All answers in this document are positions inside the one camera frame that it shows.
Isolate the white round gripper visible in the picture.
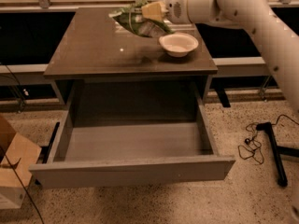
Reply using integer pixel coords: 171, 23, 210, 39
141, 0, 190, 24

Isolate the green jalapeno chip bag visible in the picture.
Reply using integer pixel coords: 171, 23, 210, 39
108, 0, 173, 38

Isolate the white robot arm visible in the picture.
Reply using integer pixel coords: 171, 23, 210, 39
141, 0, 299, 113

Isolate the grey cabinet with glossy top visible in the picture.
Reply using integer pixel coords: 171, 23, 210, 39
43, 7, 219, 105

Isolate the open grey top drawer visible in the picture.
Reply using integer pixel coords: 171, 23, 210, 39
28, 81, 236, 190

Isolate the white paper bowl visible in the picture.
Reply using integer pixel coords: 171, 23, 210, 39
159, 33, 199, 58

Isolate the black metal stand leg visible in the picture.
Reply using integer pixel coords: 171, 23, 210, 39
256, 122, 299, 187

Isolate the cardboard box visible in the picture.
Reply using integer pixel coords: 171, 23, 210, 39
0, 116, 41, 209

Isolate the tangled black cable right floor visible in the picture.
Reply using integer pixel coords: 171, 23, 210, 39
237, 114, 299, 166

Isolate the black drawer slide rail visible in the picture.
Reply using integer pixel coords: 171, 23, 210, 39
34, 121, 61, 185

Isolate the black cable left floor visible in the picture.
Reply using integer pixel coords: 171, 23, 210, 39
0, 145, 46, 224

